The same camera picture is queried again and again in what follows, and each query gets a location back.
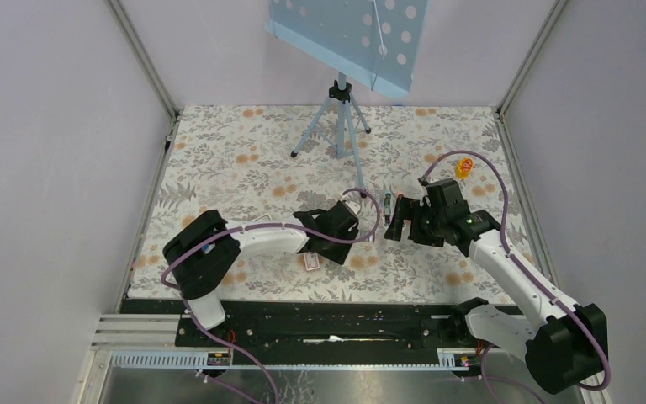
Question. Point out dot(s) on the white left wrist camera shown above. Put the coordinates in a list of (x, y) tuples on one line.
[(353, 206)]

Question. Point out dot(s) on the red white staple box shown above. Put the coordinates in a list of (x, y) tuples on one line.
[(311, 261)]

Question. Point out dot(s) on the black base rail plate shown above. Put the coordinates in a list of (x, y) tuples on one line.
[(334, 333)]

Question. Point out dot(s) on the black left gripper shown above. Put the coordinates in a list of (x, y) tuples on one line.
[(337, 254)]

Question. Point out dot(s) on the floral patterned table mat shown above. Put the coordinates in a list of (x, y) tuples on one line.
[(236, 160)]

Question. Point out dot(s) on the blue playing card box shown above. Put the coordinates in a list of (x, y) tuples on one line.
[(264, 218)]

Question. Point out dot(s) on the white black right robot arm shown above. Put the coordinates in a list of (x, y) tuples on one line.
[(561, 342)]

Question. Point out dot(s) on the yellow red small toy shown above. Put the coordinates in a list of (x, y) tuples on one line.
[(464, 168)]

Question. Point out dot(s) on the grey cable duct strip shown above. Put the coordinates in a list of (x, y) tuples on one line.
[(217, 361)]

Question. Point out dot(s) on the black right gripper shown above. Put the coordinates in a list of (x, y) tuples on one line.
[(410, 209)]

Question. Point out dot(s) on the blue music stand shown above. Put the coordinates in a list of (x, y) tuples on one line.
[(374, 43)]

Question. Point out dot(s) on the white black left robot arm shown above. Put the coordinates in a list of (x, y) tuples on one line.
[(204, 251)]

